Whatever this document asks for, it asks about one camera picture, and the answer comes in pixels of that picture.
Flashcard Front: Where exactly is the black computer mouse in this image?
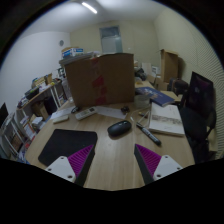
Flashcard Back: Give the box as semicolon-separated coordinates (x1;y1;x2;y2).
106;120;133;138

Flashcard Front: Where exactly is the tall open cardboard box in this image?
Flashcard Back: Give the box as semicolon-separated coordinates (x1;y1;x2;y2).
160;48;180;84

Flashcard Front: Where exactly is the blue and white box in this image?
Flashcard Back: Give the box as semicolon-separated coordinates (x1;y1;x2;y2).
61;46;85;60

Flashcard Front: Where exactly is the dark brown bag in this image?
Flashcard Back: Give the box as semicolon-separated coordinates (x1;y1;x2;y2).
167;77;190;97

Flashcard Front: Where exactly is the black office chair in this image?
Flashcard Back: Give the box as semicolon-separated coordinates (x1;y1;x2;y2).
179;71;218;165

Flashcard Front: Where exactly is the small white flat device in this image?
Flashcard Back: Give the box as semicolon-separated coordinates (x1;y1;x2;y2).
52;114;70;125

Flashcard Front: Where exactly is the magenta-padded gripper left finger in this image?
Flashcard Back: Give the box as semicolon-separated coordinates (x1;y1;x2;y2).
44;143;98;187

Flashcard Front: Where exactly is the grey door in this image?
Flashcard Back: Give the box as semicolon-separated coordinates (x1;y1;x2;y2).
98;25;124;55

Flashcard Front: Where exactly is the black mouse pad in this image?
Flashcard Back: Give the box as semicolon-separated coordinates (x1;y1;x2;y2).
37;128;99;168

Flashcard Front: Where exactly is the large brown cardboard box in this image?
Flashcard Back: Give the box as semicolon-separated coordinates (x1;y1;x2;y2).
63;52;136;109

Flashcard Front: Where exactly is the black marker pen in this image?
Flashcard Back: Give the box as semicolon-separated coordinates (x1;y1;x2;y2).
135;122;163;147

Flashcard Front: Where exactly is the stack of papers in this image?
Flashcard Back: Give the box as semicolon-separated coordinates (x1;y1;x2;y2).
58;51;102;67

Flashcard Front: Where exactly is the white shelf unit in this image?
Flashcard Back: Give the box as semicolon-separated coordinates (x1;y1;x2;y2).
0;73;69;162

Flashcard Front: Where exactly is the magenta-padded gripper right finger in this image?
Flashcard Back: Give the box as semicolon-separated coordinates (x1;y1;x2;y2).
133;143;184;186

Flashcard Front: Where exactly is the white book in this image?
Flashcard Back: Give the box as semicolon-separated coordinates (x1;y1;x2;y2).
147;101;186;137

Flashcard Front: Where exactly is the small black clip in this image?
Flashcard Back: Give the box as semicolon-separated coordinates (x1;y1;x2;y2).
120;105;131;115

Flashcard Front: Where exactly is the clear plastic container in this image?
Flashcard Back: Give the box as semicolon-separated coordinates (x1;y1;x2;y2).
133;93;151;110

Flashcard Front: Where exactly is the ceiling tube light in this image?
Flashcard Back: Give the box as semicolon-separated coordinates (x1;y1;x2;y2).
81;1;99;15

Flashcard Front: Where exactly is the blue book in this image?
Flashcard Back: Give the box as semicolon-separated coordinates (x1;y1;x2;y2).
134;86;176;108

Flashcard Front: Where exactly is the black monitor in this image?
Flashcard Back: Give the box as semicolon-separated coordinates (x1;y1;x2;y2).
0;102;10;128

